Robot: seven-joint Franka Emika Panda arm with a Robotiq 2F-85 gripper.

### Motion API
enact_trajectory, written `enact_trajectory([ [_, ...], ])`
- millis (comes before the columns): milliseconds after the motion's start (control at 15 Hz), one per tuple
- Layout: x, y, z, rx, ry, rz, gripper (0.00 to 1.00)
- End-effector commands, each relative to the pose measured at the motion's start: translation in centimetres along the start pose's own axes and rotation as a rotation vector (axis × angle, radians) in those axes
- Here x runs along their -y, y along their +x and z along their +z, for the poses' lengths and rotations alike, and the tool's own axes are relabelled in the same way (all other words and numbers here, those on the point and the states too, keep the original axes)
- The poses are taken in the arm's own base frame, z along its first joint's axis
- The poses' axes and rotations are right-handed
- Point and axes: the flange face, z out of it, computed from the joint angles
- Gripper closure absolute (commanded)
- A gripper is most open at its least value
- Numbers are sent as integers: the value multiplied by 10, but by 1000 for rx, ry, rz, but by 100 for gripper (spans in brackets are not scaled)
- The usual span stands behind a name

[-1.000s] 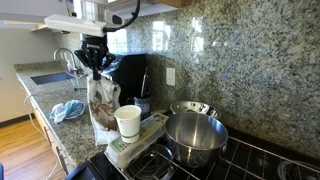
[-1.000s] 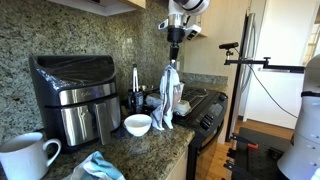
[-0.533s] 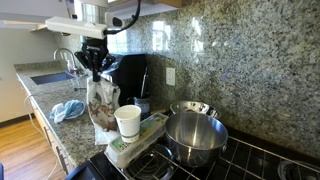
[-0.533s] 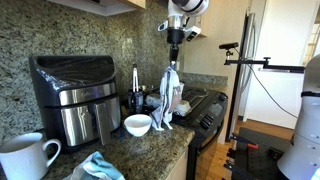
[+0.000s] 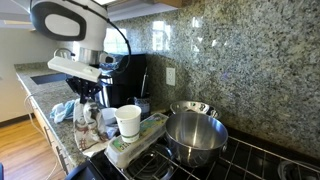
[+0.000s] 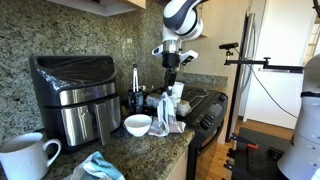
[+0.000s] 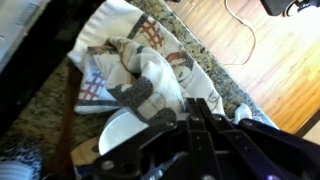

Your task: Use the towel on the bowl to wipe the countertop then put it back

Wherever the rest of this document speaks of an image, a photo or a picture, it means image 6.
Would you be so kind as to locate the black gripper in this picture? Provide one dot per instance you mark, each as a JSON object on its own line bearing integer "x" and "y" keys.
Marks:
{"x": 170, "y": 63}

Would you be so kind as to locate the patterned kitchen towel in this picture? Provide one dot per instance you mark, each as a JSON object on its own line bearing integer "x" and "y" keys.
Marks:
{"x": 165, "y": 116}

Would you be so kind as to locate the small white ceramic bowl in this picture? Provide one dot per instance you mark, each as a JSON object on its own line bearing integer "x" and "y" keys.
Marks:
{"x": 137, "y": 126}

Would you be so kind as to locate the black coil burner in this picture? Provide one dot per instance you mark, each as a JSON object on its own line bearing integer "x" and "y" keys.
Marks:
{"x": 196, "y": 92}

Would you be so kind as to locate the egg carton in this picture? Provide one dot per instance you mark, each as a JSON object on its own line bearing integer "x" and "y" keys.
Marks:
{"x": 185, "y": 107}

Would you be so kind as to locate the metal kitchen tongs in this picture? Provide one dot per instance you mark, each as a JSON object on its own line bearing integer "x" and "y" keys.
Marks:
{"x": 135, "y": 78}

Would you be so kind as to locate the black electric stove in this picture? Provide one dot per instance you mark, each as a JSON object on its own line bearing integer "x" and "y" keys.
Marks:
{"x": 210, "y": 116}

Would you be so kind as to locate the wooden base cabinet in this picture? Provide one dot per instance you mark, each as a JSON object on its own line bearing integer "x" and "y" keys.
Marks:
{"x": 178, "y": 166}

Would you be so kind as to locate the black steel air fryer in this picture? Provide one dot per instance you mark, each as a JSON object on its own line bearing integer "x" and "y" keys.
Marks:
{"x": 76, "y": 100}

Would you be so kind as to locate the wooden upper cabinet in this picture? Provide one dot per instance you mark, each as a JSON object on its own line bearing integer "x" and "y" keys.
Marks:
{"x": 100, "y": 6}

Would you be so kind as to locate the light blue cloth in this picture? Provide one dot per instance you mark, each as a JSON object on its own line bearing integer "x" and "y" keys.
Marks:
{"x": 100, "y": 166}

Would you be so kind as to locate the refrigerator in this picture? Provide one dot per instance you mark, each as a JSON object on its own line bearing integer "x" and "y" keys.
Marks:
{"x": 280, "y": 83}

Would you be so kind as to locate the black floor platform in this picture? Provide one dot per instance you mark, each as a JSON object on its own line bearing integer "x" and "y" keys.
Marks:
{"x": 256, "y": 156}

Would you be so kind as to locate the white ceramic mug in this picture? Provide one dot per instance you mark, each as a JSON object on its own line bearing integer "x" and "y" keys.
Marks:
{"x": 23, "y": 156}

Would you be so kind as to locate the black camera on stand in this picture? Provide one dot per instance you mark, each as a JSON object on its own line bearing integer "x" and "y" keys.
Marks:
{"x": 229, "y": 45}

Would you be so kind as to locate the black camera stand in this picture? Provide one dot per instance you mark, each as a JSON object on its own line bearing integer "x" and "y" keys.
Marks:
{"x": 266, "y": 65}

